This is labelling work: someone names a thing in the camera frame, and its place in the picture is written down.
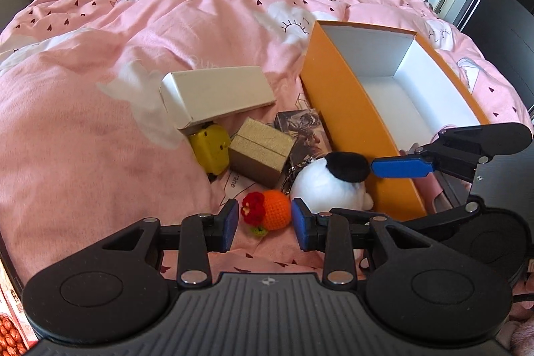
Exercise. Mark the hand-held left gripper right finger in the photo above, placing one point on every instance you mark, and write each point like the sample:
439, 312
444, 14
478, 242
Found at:
300, 226

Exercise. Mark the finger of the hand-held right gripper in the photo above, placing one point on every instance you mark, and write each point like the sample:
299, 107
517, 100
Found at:
442, 216
400, 168

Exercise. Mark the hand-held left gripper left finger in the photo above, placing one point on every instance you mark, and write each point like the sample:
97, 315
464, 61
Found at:
229, 224

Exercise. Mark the orange crochet fruit charm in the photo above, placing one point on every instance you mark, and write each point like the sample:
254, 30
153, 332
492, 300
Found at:
277, 210

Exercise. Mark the gold cardboard box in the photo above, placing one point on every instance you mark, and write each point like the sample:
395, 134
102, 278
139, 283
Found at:
258, 156

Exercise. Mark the small yellow plastic box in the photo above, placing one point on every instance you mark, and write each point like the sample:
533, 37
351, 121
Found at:
208, 147

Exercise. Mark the orange cardboard box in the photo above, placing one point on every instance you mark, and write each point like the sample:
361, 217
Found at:
346, 97

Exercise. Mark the dark picture card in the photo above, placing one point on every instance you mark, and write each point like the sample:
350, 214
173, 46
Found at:
298, 126

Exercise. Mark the white cardboard box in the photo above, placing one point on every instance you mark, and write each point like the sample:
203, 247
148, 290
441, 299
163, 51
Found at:
217, 89

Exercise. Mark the dark wardrobe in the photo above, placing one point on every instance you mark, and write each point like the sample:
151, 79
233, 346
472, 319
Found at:
509, 5

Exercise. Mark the pink printed blanket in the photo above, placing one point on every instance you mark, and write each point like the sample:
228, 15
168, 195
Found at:
104, 47

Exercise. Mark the red printed bag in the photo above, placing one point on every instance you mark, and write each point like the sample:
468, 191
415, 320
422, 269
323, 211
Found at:
10, 333

